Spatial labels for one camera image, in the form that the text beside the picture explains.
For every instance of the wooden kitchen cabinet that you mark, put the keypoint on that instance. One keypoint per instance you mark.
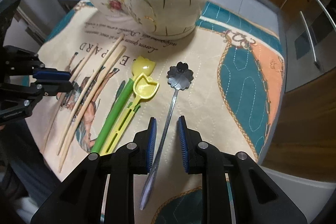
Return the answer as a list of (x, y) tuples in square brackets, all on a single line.
[(291, 132)]

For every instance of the yellow tulip spoon green handle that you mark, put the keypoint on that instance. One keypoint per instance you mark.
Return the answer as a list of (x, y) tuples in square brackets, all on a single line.
[(140, 65)]

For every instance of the leftmost wooden chopstick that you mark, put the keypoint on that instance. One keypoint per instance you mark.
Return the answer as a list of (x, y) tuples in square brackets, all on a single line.
[(62, 96)]

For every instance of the wooden chopstick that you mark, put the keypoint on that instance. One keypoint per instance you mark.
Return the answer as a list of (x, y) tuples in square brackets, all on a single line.
[(92, 98), (62, 96), (83, 92)]

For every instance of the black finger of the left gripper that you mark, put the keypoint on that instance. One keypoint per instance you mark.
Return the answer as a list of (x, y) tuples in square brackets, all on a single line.
[(54, 87)]

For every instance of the printed quilted placemat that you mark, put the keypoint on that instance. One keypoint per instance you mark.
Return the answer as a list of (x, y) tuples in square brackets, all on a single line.
[(177, 197)]

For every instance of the stainless steel oven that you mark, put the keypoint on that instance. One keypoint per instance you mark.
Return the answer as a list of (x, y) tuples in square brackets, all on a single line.
[(309, 28)]

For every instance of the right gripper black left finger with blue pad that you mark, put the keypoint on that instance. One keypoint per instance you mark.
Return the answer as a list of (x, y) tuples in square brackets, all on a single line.
[(100, 189)]

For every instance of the black flower-head spoon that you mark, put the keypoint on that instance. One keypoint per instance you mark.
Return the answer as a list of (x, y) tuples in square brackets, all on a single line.
[(179, 78)]

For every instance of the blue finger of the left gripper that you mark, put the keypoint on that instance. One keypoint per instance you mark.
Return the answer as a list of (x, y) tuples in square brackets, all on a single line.
[(51, 74)]

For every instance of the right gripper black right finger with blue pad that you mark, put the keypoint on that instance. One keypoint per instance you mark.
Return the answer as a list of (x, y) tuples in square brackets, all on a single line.
[(234, 187)]

